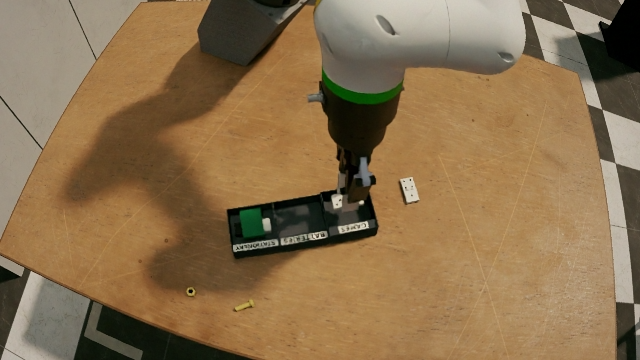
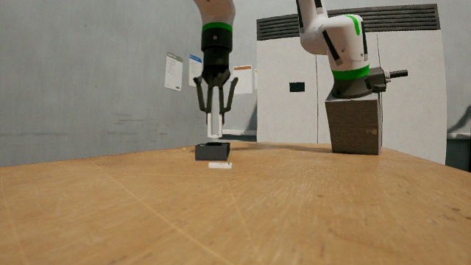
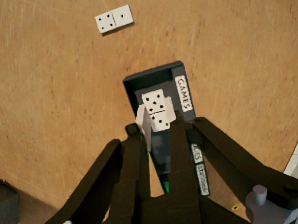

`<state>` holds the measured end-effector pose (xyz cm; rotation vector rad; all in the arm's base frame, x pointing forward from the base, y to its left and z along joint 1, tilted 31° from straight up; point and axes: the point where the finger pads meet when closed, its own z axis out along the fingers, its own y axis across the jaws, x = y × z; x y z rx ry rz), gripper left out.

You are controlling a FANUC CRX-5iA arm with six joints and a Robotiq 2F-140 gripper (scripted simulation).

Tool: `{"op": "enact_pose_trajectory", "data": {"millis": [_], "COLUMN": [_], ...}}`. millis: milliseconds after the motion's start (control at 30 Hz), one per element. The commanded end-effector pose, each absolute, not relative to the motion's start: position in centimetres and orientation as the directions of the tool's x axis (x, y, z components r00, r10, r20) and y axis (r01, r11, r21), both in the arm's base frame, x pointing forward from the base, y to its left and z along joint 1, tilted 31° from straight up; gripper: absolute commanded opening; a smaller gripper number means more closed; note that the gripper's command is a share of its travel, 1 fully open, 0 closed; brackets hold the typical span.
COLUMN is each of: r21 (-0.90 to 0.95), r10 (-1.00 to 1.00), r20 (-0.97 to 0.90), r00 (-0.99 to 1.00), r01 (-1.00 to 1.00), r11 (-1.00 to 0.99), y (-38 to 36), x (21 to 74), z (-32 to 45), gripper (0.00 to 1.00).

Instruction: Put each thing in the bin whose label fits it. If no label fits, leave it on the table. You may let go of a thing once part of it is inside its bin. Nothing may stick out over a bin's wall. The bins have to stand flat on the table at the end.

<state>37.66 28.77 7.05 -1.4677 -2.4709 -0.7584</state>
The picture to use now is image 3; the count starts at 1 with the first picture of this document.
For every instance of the black rack of three bins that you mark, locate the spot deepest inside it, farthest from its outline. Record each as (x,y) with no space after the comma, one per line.
(174,83)

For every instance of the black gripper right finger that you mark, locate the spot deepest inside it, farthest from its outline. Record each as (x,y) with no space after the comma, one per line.
(271,196)

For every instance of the white domino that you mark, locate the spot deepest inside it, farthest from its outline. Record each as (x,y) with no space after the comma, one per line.
(114,19)
(155,106)

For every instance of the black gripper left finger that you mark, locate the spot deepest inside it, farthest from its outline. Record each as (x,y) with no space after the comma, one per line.
(90,201)

